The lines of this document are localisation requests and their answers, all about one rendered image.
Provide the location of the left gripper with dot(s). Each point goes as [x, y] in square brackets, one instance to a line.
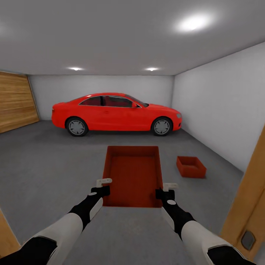
[105, 190]

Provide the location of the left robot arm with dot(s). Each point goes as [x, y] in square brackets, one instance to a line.
[52, 245]

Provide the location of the storage box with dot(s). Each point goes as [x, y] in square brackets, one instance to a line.
[191, 167]
[136, 174]

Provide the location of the garage door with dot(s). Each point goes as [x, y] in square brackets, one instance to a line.
[17, 106]

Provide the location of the car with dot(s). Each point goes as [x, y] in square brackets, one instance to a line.
[114, 112]

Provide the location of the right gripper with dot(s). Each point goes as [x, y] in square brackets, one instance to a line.
[160, 193]

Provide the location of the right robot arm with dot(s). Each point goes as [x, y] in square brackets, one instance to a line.
[205, 247]

